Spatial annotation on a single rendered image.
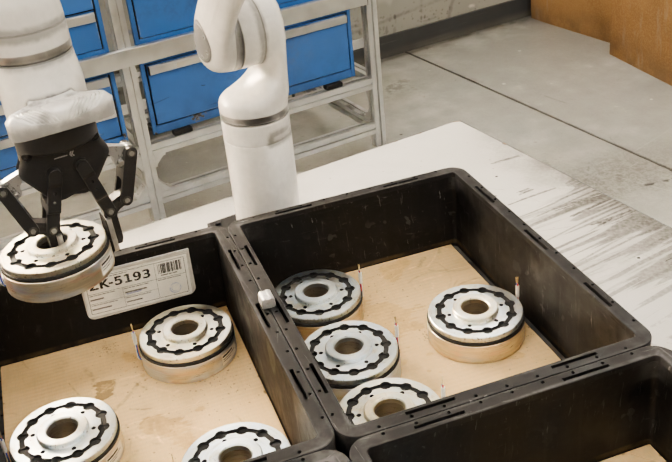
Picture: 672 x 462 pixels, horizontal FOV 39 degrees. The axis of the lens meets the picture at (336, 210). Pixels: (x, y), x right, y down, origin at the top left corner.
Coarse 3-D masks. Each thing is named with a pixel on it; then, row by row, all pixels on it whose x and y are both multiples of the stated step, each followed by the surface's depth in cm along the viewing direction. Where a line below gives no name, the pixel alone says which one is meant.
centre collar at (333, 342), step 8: (336, 336) 98; (344, 336) 98; (352, 336) 98; (360, 336) 98; (328, 344) 97; (336, 344) 97; (368, 344) 96; (328, 352) 96; (336, 352) 96; (360, 352) 95; (368, 352) 95; (336, 360) 95; (344, 360) 95; (352, 360) 94; (360, 360) 95
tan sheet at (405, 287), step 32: (416, 256) 117; (448, 256) 116; (384, 288) 112; (416, 288) 111; (448, 288) 110; (384, 320) 106; (416, 320) 105; (416, 352) 100; (544, 352) 98; (448, 384) 95; (480, 384) 95
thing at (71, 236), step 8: (64, 232) 91; (72, 232) 91; (32, 240) 91; (40, 240) 91; (72, 240) 90; (32, 248) 89; (56, 248) 88; (64, 248) 88; (72, 248) 89; (32, 256) 89; (40, 256) 88; (48, 256) 88
